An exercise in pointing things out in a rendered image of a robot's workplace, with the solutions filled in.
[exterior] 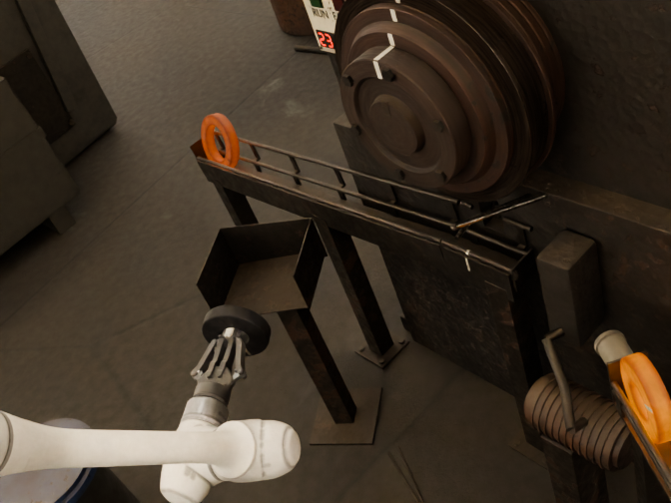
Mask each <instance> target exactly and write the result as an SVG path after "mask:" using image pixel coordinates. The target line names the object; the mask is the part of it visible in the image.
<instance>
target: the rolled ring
mask: <svg viewBox="0 0 671 503"><path fill-rule="evenodd" d="M215 127H217V128H218V129H219V130H220V131H221V133H222V135H223V137H224V140H225V144H226V156H225V157H224V158H223V157H222V156H221V154H220V153H219V151H218V149H217V147H216V143H215V138H214V130H215ZM201 138H202V144H203V147H204V151H205V153H206V155H207V158H208V159H209V160H211V161H214V162H217V163H220V164H223V165H226V166H229V167H232V168H234V167H235V166H236V165H237V163H238V160H239V156H240V147H239V141H238V137H237V134H236V131H235V129H234V127H233V125H232V123H231V122H230V121H229V119H228V118H227V117H226V116H224V115H223V114H220V113H216V114H212V115H208V116H207V117H205V119H204V120H203V123H202V127H201Z"/></svg>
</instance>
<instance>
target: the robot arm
mask: <svg viewBox="0 0 671 503"><path fill-rule="evenodd" d="M241 332H242V331H241V330H239V329H236V328H225V329H224V331H223V334H220V335H219V336H218V338H219V339H217V340H215V339H213V340H212V341H211V343H210V345H209V346H208V348H207V350H206V351H205V353H204V355H203V357H202V358H201V360H200V362H199V363H198V365H197V366H196V367H195V368H194V369H193V370H192V371H191V375H192V377H193V378H194V379H195V380H196V381H198V384H197V386H196V389H195V392H194V395H193V398H191V399H190V400H189V401H188V402H187V405H186V408H185V411H184V414H183V417H182V419H181V423H180V425H179V428H178V429H177V431H141V430H89V429H67V428H57V427H51V426H46V425H42V424H39V423H35V422H32V421H29V420H26V419H22V418H19V417H17V416H14V415H11V414H8V413H6V412H3V411H0V476H4V475H9V474H14V473H20V472H26V471H33V470H41V469H54V468H83V467H112V466H136V465H160V464H163V468H162V473H161V483H160V489H161V492H162V494H163V495H164V497H165V498H166V499H167V500H168V501H169V502H171V503H201V502H202V501H203V500H204V499H205V497H206V496H207V495H208V494H209V492H210V489H211V487H212V486H215V485H217V484H219V483H221V482H224V481H232V482H254V481H261V480H269V479H274V478H278V477H280V476H282V475H284V474H286V473H288V472H290V471H291V470H292V469H294V468H295V466H296V464H297V463H298V461H299V459H300V455H301V443H300V439H299V436H298V434H297V433H296V432H295V431H294V429H293V428H292V427H291V426H289V425H287V424H285V423H283V422H279V421H275V420H261V419H249V420H239V421H228V422H227V419H228V416H229V410H228V408H227V407H228V404H229V401H230V397H231V390H232V388H233V386H234V385H235V383H236V381H237V380H239V379H246V378H247V375H246V372H245V357H246V345H245V344H244V342H243V341H242V339H241V338H240V335H241ZM228 342H229V343H228ZM235 357H236V369H235V374H234V375H232V366H233V363H234V359H235Z"/></svg>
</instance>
